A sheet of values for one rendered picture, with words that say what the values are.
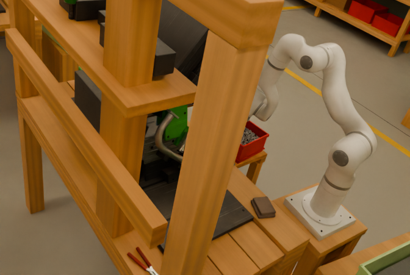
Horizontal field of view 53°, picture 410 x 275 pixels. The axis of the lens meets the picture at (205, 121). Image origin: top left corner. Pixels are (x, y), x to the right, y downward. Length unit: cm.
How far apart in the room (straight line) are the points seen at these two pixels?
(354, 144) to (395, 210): 207
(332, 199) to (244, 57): 116
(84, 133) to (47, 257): 137
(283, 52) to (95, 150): 87
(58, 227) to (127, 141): 158
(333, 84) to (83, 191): 109
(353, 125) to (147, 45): 95
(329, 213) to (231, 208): 43
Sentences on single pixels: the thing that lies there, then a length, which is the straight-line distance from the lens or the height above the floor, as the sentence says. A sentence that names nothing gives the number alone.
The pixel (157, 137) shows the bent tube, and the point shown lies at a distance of 171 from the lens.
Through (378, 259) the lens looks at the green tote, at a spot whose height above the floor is 96.
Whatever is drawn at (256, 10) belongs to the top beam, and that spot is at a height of 192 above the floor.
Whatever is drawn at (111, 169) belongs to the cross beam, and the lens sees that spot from 131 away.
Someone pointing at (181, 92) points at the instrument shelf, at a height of 154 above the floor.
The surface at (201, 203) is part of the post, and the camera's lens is 103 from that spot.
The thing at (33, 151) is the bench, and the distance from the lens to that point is 257.
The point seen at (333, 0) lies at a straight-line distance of 728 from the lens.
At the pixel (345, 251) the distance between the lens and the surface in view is 211.
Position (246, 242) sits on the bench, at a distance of 172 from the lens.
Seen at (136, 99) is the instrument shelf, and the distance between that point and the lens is 115.
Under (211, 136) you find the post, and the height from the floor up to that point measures 164.
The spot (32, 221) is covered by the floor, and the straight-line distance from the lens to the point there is 288.
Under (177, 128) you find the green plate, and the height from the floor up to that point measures 111.
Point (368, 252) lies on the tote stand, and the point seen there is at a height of 79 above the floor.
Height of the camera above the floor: 216
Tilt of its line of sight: 34 degrees down
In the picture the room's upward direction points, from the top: 13 degrees clockwise
